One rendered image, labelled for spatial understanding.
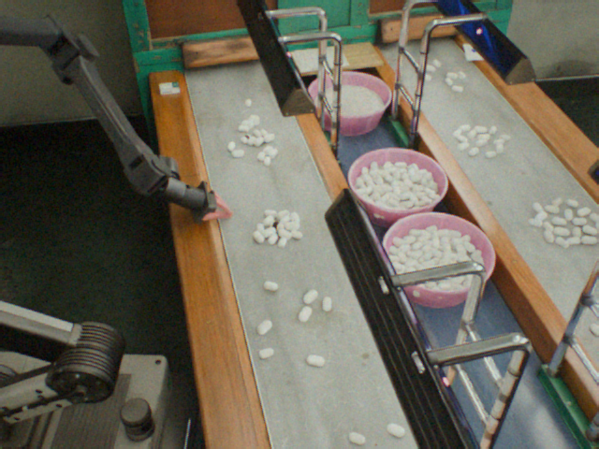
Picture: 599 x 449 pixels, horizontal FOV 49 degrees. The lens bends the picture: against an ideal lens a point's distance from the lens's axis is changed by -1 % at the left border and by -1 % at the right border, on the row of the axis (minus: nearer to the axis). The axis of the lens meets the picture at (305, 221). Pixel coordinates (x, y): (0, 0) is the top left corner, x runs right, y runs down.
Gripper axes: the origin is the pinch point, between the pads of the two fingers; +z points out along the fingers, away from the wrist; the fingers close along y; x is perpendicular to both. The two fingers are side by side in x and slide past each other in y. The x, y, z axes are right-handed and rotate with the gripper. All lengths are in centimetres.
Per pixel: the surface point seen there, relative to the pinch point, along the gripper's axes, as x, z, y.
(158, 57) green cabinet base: 3, -11, 76
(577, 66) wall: -81, 192, 131
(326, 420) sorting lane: -4, 7, -62
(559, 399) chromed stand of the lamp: -32, 47, -67
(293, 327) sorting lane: -3.7, 6.9, -38.2
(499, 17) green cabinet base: -75, 84, 76
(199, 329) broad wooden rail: 7.0, -10.1, -35.6
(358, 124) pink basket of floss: -26, 38, 34
